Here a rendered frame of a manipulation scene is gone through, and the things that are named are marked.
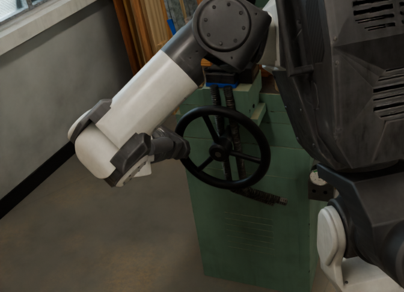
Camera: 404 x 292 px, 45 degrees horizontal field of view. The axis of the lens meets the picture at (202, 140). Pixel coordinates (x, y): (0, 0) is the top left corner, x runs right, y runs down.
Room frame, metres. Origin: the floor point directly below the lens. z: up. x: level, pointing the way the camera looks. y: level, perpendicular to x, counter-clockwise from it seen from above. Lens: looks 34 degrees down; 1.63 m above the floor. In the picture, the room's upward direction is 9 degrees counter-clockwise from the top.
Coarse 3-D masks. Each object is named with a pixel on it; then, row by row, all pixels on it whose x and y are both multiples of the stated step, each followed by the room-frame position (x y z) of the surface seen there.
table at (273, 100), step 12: (204, 72) 1.46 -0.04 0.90; (204, 84) 1.38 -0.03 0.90; (264, 84) 1.32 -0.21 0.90; (192, 96) 1.36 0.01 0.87; (264, 96) 1.27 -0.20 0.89; (276, 96) 1.25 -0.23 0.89; (264, 108) 1.24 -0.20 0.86; (276, 108) 1.25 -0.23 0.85; (228, 120) 1.22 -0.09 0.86; (252, 120) 1.18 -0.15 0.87
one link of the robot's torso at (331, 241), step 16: (320, 224) 0.65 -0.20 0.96; (336, 224) 0.61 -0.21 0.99; (320, 240) 0.65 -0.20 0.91; (336, 240) 0.59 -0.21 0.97; (320, 256) 0.65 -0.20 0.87; (336, 256) 0.60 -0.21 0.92; (336, 272) 0.60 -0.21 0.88; (352, 272) 0.62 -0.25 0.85; (368, 272) 0.61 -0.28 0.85; (336, 288) 0.64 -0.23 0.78; (352, 288) 0.59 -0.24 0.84; (368, 288) 0.59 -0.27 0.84; (384, 288) 0.59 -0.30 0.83; (400, 288) 0.59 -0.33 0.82
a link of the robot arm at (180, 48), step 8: (176, 32) 0.78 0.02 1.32; (184, 32) 0.76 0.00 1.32; (192, 32) 0.75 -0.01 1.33; (176, 40) 0.76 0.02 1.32; (184, 40) 0.75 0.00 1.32; (192, 40) 0.74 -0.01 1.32; (168, 48) 0.75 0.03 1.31; (176, 48) 0.74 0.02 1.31; (184, 48) 0.74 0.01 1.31; (192, 48) 0.74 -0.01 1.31; (200, 48) 0.74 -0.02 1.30; (176, 56) 0.73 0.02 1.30; (184, 56) 0.73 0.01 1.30; (192, 56) 0.73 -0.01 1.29; (200, 56) 0.73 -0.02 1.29; (208, 56) 0.80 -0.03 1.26; (184, 64) 0.72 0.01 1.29; (192, 64) 0.72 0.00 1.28; (200, 64) 0.73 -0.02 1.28; (192, 72) 0.72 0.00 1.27; (200, 72) 0.73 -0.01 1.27; (192, 80) 0.72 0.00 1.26; (200, 80) 0.73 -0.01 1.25
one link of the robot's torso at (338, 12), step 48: (288, 0) 0.74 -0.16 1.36; (336, 0) 0.63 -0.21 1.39; (384, 0) 0.63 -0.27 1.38; (288, 48) 0.69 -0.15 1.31; (336, 48) 0.61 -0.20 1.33; (384, 48) 0.61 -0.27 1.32; (288, 96) 0.74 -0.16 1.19; (336, 96) 0.59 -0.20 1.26; (384, 96) 0.60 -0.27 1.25; (336, 144) 0.58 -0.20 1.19; (384, 144) 0.58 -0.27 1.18
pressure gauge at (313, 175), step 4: (312, 168) 1.16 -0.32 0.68; (316, 168) 1.14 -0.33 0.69; (312, 172) 1.14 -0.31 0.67; (316, 172) 1.14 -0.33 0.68; (312, 176) 1.14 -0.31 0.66; (316, 176) 1.14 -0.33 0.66; (312, 180) 1.14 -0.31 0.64; (316, 180) 1.14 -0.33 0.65; (320, 180) 1.13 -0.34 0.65; (316, 184) 1.14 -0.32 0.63; (320, 184) 1.13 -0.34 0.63; (324, 184) 1.13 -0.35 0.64
